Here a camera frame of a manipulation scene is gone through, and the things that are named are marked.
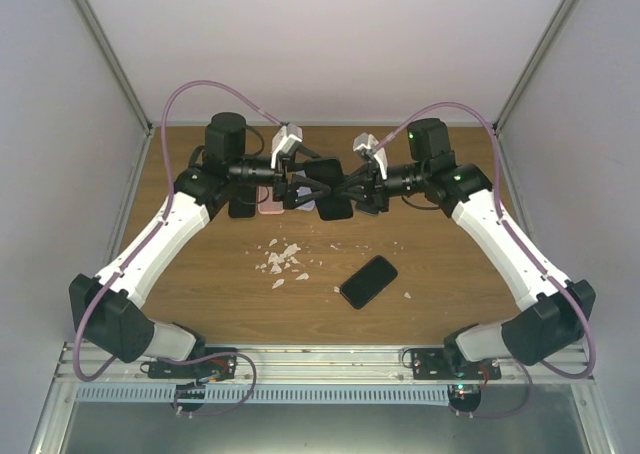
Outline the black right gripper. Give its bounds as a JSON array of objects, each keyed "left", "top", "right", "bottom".
[{"left": 335, "top": 161, "right": 428, "bottom": 212}]

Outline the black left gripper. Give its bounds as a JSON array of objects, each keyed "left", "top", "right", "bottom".
[{"left": 230, "top": 144, "right": 330, "bottom": 209}]

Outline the lavender phone case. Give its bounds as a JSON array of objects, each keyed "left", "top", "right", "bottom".
[{"left": 287, "top": 181, "right": 315, "bottom": 212}]

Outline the black phone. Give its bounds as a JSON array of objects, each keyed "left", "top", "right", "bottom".
[
  {"left": 339, "top": 255, "right": 398, "bottom": 310},
  {"left": 304, "top": 157, "right": 353, "bottom": 222}
]

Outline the pink phone case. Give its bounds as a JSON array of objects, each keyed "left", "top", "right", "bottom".
[{"left": 257, "top": 186, "right": 285, "bottom": 215}]

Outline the black phone case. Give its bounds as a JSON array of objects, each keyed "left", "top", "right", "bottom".
[{"left": 228, "top": 191, "right": 256, "bottom": 219}]

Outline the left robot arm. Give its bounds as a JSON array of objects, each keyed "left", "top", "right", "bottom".
[{"left": 69, "top": 112, "right": 303, "bottom": 378}]

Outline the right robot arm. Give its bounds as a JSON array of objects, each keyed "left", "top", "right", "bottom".
[{"left": 333, "top": 118, "right": 596, "bottom": 379}]

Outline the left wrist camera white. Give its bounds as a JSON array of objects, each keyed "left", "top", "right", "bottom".
[{"left": 270, "top": 124, "right": 303, "bottom": 169}]

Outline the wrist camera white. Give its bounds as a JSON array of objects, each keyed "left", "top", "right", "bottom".
[
  {"left": 352, "top": 133, "right": 389, "bottom": 181},
  {"left": 270, "top": 124, "right": 303, "bottom": 169}
]

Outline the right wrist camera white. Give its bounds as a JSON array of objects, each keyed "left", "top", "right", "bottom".
[{"left": 352, "top": 133, "right": 389, "bottom": 181}]

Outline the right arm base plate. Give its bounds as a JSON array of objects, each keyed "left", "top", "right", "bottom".
[{"left": 399, "top": 344, "right": 503, "bottom": 418}]

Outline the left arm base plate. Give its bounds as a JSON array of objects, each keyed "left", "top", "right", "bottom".
[{"left": 138, "top": 346, "right": 239, "bottom": 418}]

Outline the grey slotted cable duct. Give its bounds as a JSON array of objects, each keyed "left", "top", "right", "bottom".
[{"left": 76, "top": 383, "right": 449, "bottom": 406}]

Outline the aluminium rail frame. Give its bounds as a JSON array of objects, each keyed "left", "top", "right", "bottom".
[{"left": 31, "top": 345, "right": 617, "bottom": 453}]

